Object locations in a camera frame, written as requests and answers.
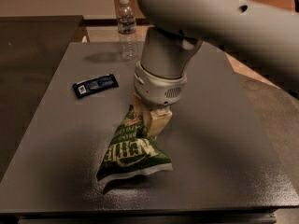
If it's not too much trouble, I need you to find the green jalapeno chip bag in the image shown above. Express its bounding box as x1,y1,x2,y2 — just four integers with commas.
96,105,173,186

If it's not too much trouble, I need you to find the clear plastic water bottle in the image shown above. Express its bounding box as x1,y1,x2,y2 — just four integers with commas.
116,0,138,61

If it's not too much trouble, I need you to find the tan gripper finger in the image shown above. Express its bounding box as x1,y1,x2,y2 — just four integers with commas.
143,106,172,138
133,93,143,117

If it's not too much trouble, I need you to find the dark blue snack packet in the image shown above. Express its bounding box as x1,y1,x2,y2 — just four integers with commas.
72,74,119,99

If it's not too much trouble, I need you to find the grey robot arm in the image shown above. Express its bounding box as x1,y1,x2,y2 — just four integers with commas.
134,0,299,137

